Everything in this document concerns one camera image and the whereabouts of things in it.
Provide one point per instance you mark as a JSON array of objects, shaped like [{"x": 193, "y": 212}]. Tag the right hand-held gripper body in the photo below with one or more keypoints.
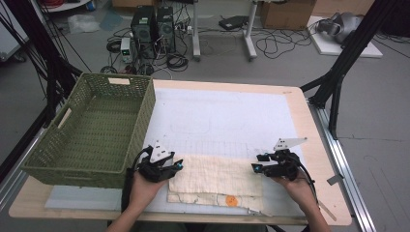
[{"x": 286, "y": 164}]

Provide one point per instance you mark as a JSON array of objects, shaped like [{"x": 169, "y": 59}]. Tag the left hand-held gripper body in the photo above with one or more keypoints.
[{"x": 154, "y": 167}]

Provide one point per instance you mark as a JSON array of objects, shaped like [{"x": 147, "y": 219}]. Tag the cream egg-print cloth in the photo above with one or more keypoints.
[{"x": 212, "y": 175}]

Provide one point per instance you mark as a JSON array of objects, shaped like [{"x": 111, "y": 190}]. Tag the green woven basket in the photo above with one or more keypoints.
[{"x": 96, "y": 129}]

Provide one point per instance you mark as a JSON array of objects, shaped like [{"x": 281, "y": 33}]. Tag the person's left hand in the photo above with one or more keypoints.
[{"x": 145, "y": 193}]

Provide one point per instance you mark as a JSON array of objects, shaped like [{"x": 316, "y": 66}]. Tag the person's right hand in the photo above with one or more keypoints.
[{"x": 299, "y": 191}]

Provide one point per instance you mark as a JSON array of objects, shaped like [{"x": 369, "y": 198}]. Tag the small grey flat piece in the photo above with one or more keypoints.
[{"x": 335, "y": 179}]

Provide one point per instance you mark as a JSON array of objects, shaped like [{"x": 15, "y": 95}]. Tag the white grid foam mat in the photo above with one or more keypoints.
[{"x": 225, "y": 109}]

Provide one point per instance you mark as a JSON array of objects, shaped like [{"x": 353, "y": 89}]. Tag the thin wooden strip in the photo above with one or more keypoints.
[{"x": 328, "y": 212}]

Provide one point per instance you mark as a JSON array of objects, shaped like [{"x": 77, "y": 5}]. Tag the white power supply unit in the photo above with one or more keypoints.
[{"x": 126, "y": 48}]

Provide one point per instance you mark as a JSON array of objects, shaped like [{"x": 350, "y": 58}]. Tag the white floor board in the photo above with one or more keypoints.
[{"x": 325, "y": 48}]

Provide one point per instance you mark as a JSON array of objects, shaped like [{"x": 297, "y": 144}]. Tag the white metal desk leg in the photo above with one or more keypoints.
[
  {"x": 196, "y": 32},
  {"x": 249, "y": 35}
]

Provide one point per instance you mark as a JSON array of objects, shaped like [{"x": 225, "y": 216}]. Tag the black computer tower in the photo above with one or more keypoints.
[
  {"x": 166, "y": 29},
  {"x": 143, "y": 29}
]

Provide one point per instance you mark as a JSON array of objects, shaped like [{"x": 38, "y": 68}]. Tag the black flat device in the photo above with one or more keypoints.
[{"x": 233, "y": 22}]

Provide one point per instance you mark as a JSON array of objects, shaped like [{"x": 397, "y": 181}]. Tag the brown cardboard box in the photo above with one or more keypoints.
[
  {"x": 286, "y": 14},
  {"x": 341, "y": 6}
]

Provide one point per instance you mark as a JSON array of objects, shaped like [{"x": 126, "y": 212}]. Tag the grey headset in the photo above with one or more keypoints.
[{"x": 341, "y": 27}]

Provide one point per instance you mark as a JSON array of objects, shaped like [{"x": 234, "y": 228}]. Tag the teal sheet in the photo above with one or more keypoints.
[{"x": 111, "y": 21}]

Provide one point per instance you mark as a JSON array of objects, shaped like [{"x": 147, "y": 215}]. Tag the clear plastic bag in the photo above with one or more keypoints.
[{"x": 83, "y": 23}]

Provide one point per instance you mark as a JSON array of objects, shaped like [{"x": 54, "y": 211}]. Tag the aluminium rail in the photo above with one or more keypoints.
[
  {"x": 13, "y": 187},
  {"x": 348, "y": 180}
]

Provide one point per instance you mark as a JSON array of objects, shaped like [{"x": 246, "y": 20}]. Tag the black metal frame stand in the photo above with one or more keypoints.
[
  {"x": 354, "y": 42},
  {"x": 42, "y": 42}
]

